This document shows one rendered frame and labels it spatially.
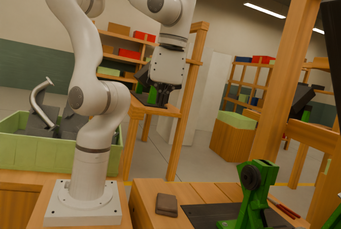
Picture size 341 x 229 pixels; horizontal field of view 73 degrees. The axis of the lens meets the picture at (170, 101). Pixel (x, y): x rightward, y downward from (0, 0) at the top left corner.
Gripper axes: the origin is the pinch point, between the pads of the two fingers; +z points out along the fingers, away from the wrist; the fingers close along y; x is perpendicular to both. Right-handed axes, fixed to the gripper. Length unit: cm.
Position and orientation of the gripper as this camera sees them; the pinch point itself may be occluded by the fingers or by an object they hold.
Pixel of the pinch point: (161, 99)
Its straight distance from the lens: 69.3
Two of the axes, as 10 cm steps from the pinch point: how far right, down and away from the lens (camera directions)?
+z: -2.0, 9.7, 1.6
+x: 2.5, 2.1, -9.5
